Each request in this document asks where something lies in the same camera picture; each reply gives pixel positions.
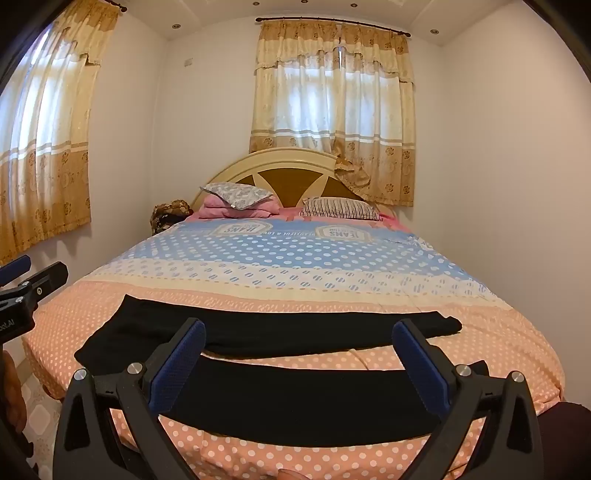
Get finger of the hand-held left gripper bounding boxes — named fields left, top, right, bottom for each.
left=14, top=261, right=69, bottom=302
left=0, top=256, right=32, bottom=289

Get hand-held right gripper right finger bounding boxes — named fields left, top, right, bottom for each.
left=392, top=318, right=544, bottom=480

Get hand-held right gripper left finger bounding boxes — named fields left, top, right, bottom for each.
left=53, top=318, right=207, bottom=480

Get black pants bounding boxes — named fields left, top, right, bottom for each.
left=74, top=295, right=491, bottom=437

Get person's left hand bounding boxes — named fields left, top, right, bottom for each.
left=0, top=351, right=25, bottom=431

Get beige side window curtain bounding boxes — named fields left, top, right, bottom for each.
left=0, top=0, right=122, bottom=266

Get brown floral bag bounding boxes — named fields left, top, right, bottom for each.
left=150, top=199, right=192, bottom=237

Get pink bed sheet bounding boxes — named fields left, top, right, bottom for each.
left=277, top=205, right=413, bottom=232

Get polka dot bedspread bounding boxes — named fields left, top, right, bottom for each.
left=21, top=215, right=566, bottom=480

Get person's dark maroon garment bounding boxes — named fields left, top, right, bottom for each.
left=539, top=401, right=591, bottom=480

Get folded pink blanket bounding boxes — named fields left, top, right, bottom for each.
left=198, top=193, right=282, bottom=220

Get striped pillow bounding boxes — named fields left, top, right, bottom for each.
left=300, top=197, right=382, bottom=221

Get grey folded cloth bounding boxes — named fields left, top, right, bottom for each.
left=200, top=182, right=275, bottom=212

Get cream and brown headboard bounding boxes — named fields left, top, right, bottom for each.
left=190, top=148, right=370, bottom=214

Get beige curtain behind headboard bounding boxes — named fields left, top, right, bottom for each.
left=248, top=19, right=416, bottom=208

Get dark long curtain rod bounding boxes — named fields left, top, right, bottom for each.
left=255, top=17, right=411, bottom=37

